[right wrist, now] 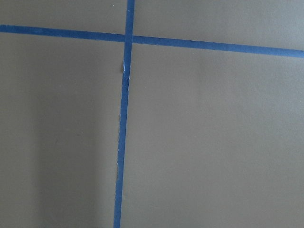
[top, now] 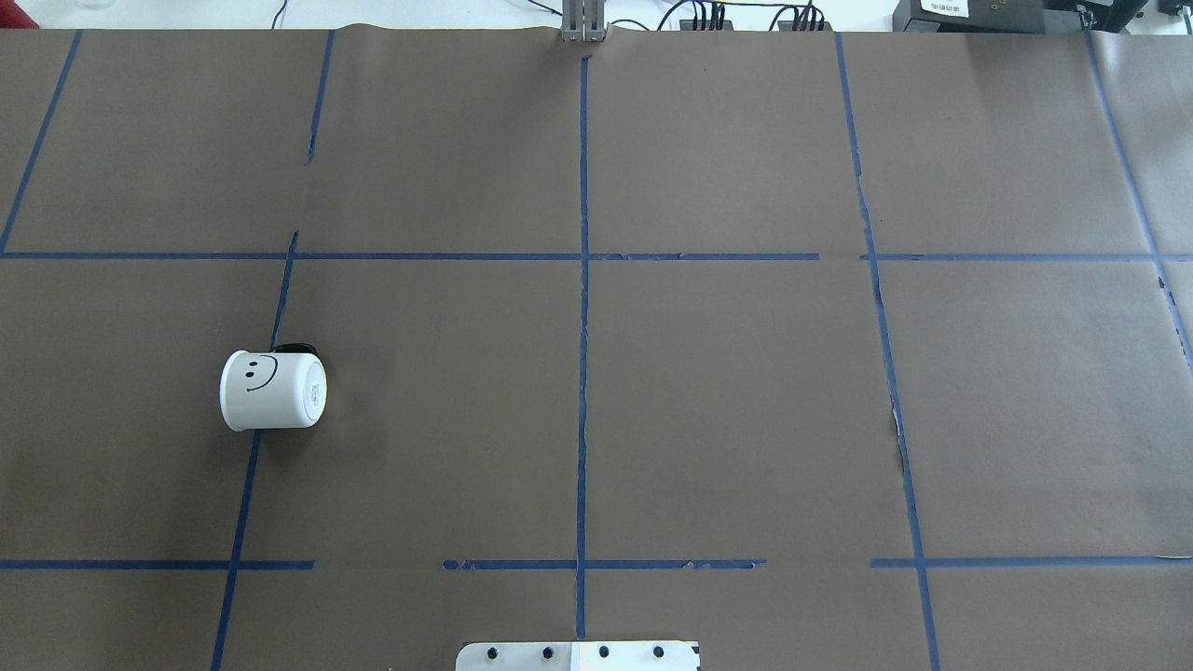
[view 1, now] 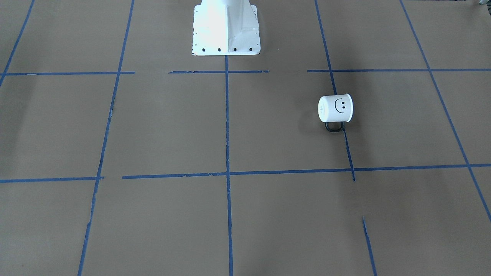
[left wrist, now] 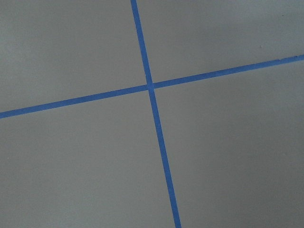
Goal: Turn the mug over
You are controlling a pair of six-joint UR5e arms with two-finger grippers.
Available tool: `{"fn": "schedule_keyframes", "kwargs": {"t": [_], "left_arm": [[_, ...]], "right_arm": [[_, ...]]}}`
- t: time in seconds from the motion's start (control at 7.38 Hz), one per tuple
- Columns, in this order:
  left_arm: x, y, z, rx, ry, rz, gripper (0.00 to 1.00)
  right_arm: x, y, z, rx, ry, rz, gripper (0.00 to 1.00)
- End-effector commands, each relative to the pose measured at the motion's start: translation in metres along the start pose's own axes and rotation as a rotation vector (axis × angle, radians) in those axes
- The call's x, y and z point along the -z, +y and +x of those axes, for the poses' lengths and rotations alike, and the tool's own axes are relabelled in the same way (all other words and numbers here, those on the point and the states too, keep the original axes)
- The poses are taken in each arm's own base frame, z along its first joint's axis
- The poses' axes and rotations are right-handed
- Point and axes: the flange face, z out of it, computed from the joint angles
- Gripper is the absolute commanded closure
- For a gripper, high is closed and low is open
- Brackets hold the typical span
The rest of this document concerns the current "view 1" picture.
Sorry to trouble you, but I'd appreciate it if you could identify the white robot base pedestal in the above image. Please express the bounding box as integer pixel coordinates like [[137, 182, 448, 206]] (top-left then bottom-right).
[[192, 0, 261, 56]]

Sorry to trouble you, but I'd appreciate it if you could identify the white smiley face mug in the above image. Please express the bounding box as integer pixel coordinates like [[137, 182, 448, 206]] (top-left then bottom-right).
[[318, 93, 354, 133]]

